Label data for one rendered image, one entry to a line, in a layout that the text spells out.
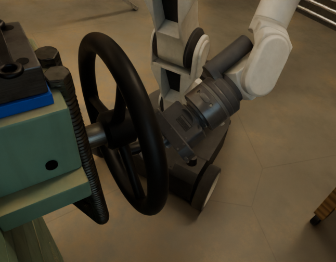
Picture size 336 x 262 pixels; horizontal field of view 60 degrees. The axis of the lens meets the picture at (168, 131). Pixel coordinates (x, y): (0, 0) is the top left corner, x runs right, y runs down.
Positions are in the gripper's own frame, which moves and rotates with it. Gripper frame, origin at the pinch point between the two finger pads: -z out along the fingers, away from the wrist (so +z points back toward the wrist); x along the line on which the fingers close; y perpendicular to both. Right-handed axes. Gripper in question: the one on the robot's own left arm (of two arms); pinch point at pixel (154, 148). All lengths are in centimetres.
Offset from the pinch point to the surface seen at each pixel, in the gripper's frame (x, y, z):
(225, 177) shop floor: -1, -90, 11
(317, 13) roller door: 78, -201, 180
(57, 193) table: -6.8, 26.0, -8.5
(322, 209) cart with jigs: -36, -79, 33
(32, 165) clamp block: -4.2, 28.9, -7.9
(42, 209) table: -7.0, 25.7, -10.9
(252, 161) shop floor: -2, -99, 27
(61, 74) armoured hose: 0.1, 31.3, 0.0
